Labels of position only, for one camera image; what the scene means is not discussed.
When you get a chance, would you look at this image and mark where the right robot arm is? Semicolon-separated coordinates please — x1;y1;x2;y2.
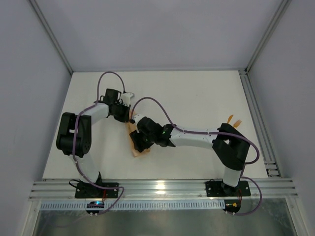
129;114;253;196

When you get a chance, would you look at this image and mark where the aluminium front rail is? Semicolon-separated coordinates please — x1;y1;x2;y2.
29;178;298;201

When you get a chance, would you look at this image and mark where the aluminium corner post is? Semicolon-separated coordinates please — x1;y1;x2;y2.
245;0;292;73
27;0;74;75

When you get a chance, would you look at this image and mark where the right aluminium corner post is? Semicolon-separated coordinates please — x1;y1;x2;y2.
245;0;292;73

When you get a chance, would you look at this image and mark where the left controller board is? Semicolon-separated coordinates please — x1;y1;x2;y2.
86;201;104;216

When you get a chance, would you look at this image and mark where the slotted grey cable duct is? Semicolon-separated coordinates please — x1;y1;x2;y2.
39;199;224;211

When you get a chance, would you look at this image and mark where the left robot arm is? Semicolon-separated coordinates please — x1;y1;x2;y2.
56;88;134;189

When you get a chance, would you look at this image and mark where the peach satin napkin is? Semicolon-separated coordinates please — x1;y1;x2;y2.
126;122;151;158

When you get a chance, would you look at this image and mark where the orange plastic fork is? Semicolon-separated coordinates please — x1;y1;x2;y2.
233;119;242;128

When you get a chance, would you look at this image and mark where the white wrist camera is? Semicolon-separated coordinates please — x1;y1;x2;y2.
121;92;134;107
131;114;145;124

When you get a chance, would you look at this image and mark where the right controller board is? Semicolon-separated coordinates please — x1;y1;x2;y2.
223;201;241;216

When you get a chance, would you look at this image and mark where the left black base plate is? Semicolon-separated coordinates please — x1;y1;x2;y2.
75;182;119;199

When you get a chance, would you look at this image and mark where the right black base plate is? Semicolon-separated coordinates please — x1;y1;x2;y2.
205;179;251;197

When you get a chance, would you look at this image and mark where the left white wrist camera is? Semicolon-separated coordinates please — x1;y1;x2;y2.
121;92;134;107

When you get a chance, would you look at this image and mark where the left aluminium corner post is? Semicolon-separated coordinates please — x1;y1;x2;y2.
27;0;74;75

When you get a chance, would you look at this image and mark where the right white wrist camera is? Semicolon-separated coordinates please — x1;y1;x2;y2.
131;114;145;124

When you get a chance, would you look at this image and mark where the right aluminium side rail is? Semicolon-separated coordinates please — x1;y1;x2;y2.
239;69;282;178

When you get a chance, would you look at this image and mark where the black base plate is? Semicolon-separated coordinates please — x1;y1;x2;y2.
75;182;119;199
205;179;251;197

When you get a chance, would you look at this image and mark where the controller board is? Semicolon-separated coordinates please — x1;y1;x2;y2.
223;201;241;216
86;201;104;216

